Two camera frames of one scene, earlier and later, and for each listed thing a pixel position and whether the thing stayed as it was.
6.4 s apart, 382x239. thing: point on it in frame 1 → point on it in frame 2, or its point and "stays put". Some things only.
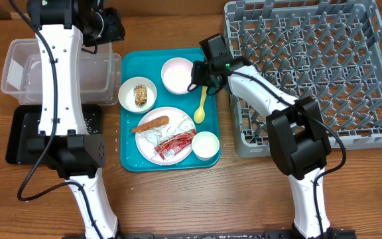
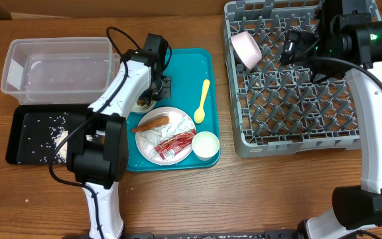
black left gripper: (117, 31) → (166, 92)
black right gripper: (197, 79) → (298, 42)
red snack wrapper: (171, 147) stays put
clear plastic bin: (100, 74) stays put
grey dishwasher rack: (341, 52) stays put
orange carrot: (154, 123) stays put
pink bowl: (176, 74) → (246, 48)
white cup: (205, 145) stays put
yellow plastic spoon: (199, 113) stays put
